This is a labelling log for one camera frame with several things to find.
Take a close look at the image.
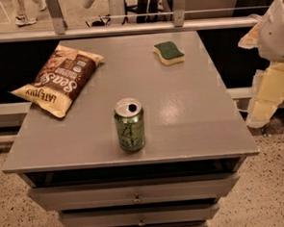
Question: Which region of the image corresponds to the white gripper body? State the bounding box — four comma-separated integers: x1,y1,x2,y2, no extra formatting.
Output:
257,0,284,62

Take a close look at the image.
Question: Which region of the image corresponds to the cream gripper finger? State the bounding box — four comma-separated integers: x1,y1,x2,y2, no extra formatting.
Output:
245,62,284,129
238,23,260,49

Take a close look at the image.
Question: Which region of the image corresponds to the green and yellow sponge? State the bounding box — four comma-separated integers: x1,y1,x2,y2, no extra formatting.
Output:
153,41,185,65

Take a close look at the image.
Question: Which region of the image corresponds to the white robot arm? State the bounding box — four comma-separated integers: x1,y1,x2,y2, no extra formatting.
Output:
238,0,284,129

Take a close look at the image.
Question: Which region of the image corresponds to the green soda can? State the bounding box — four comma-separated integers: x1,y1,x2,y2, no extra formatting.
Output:
114,98,145,153

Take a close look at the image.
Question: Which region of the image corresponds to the grey drawer cabinet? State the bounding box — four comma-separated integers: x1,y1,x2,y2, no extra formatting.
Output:
4,32,258,227

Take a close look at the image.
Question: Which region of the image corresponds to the top grey drawer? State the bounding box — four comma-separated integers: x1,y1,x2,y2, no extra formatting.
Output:
28,173,240,211

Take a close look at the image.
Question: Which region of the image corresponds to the brown and yellow chip bag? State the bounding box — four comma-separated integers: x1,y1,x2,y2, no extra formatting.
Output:
12,45,104,118

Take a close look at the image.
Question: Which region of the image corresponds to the grey metal railing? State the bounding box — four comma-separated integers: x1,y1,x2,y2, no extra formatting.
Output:
0,0,258,43

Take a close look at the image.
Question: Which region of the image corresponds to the person's white shoe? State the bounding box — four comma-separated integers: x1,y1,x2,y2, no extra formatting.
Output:
14,16,37,27

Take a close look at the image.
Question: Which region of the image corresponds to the middle grey drawer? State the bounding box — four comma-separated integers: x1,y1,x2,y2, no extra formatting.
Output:
60,203,219,227

